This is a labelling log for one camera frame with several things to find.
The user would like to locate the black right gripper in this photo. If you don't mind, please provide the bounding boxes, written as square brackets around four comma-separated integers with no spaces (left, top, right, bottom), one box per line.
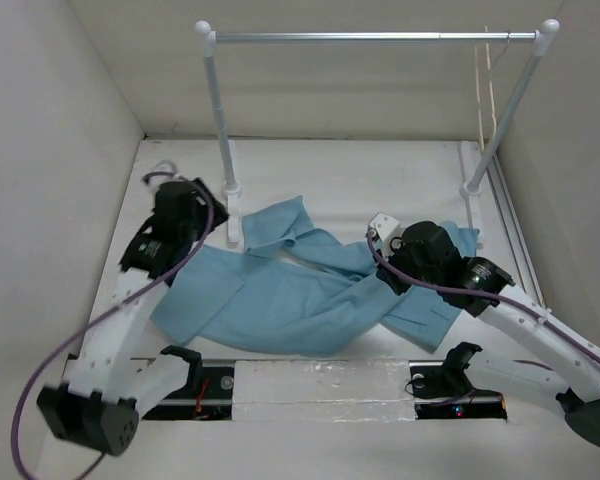
[373,235,441,295]

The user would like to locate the light blue trousers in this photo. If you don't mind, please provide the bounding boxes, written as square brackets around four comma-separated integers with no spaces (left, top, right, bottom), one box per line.
[151,196,461,356]

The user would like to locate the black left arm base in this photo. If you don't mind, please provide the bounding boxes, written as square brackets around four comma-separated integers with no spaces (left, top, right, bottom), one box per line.
[142,346,235,421]

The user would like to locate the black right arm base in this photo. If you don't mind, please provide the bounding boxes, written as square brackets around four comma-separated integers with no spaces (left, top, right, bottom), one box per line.
[404,342,508,421]

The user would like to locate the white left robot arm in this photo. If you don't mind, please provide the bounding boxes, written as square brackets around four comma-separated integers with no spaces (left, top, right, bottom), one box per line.
[36,173,228,457]

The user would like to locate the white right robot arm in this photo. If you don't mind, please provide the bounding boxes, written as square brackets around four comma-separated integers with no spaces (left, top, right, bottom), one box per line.
[366,214,600,448]

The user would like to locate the cream plastic hanger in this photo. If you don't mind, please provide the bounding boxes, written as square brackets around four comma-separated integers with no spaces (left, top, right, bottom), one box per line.
[473,42,510,153]

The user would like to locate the white foam block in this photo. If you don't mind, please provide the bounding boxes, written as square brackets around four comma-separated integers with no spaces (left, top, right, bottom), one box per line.
[232,359,415,423]

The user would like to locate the white clothes rack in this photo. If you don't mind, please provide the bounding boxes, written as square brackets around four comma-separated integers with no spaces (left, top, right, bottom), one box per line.
[194,18,561,246]

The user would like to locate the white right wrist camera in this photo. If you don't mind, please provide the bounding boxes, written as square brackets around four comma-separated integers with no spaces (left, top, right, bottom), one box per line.
[367,212,404,246]

